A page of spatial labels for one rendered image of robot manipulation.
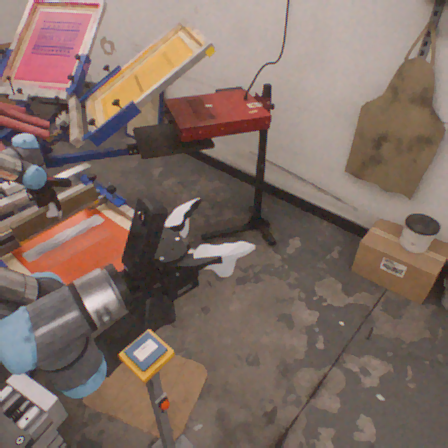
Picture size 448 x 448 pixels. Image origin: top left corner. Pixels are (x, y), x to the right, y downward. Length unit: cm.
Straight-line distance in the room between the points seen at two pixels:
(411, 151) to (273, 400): 174
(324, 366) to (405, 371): 46
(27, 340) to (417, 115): 242
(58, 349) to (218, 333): 195
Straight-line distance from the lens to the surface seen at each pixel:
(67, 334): 53
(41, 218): 162
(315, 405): 228
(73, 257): 164
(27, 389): 102
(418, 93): 259
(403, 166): 274
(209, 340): 241
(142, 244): 50
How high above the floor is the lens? 204
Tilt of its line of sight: 40 degrees down
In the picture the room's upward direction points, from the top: straight up
